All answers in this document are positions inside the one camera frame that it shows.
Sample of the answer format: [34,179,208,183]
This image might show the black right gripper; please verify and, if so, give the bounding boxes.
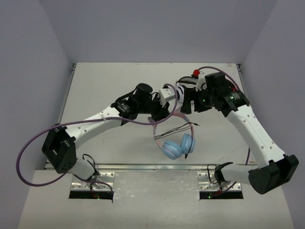
[181,86,216,115]

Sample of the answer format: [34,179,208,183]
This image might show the black headphone audio cable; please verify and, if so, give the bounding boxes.
[152,122,201,159]

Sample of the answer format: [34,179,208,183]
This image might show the pink blue cat-ear headphones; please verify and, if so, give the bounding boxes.
[152,111,198,160]

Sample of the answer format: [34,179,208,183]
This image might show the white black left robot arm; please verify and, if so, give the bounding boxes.
[42,83,170,180]

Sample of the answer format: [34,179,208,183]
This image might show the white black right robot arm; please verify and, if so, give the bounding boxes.
[177,72,299,195]

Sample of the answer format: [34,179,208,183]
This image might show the white black headphones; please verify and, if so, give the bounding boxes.
[175,76,198,103]

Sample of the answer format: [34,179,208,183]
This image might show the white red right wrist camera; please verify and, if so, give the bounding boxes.
[191,69,206,91]

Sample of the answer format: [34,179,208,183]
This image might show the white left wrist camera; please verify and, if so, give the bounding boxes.
[158,87,176,106]

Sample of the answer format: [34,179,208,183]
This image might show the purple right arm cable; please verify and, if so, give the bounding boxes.
[197,65,251,167]

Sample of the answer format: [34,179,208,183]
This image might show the silver aluminium rail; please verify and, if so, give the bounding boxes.
[45,163,258,171]

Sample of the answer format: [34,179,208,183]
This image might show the black left base wire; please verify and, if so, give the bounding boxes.
[82,154,99,176]

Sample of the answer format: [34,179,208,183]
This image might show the black base wire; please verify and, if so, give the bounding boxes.
[206,163,224,189]
[82,154,99,176]

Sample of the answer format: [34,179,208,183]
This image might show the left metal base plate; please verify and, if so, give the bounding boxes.
[70,172,115,192]

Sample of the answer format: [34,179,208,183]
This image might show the metal base plate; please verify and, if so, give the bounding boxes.
[70,172,115,192]
[197,171,242,192]

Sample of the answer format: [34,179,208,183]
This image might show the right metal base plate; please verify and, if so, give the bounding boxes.
[197,171,242,192]

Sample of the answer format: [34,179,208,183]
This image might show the black right base wire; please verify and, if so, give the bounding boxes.
[206,163,224,189]

